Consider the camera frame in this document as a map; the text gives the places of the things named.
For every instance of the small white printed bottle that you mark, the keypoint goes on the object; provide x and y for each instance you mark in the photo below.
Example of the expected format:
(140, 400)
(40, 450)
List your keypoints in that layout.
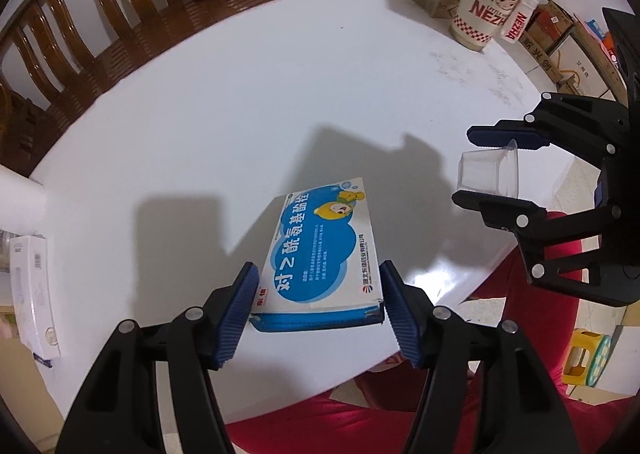
(520, 19)

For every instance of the clear plastic cup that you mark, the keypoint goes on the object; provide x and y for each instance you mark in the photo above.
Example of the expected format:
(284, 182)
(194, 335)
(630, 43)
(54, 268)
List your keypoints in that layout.
(480, 169)

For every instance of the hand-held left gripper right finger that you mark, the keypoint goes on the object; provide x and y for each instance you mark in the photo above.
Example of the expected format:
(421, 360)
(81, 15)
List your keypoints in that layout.
(400, 314)

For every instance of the stack of cardboard boxes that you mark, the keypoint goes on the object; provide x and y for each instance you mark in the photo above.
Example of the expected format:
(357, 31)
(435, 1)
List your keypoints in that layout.
(545, 39)

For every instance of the blue medicine box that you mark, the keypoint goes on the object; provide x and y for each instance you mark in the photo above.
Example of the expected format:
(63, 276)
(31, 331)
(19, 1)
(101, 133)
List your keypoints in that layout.
(320, 259)

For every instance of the wooden bench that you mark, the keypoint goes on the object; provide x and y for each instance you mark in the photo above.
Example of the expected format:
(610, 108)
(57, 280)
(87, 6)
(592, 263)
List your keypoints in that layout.
(125, 34)

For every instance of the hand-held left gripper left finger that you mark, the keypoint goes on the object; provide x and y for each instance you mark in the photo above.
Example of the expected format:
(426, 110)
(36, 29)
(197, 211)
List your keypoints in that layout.
(240, 314)

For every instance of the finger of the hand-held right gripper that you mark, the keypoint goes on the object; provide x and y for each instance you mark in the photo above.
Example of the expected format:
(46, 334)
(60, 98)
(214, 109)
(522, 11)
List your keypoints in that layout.
(500, 209)
(500, 136)

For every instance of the flat white box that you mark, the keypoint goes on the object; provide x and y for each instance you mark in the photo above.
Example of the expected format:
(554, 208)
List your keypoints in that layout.
(37, 294)

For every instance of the colourful plastic stool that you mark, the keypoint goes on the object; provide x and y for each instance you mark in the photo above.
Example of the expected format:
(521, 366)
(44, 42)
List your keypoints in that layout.
(590, 359)

